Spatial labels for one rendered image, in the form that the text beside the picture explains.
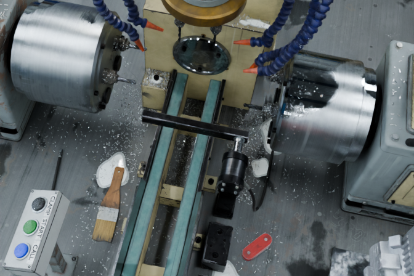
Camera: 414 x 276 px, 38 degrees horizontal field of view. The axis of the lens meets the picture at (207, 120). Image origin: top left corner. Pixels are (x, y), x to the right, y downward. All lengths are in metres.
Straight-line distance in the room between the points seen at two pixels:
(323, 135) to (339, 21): 0.67
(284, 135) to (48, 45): 0.56
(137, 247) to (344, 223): 0.54
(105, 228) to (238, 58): 0.54
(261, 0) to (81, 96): 0.50
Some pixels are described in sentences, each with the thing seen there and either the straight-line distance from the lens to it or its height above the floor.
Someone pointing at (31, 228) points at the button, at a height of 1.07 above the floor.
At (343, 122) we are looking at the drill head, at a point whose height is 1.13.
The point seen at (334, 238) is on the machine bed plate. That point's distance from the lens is 1.57.
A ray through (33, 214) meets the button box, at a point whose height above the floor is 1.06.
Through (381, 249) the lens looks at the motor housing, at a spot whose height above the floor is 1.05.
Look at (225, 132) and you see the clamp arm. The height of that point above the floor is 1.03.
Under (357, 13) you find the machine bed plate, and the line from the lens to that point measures 1.98.
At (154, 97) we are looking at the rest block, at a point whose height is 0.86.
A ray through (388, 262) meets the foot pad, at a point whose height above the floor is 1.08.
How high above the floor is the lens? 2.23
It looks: 60 degrees down
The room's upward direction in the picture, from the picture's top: 7 degrees clockwise
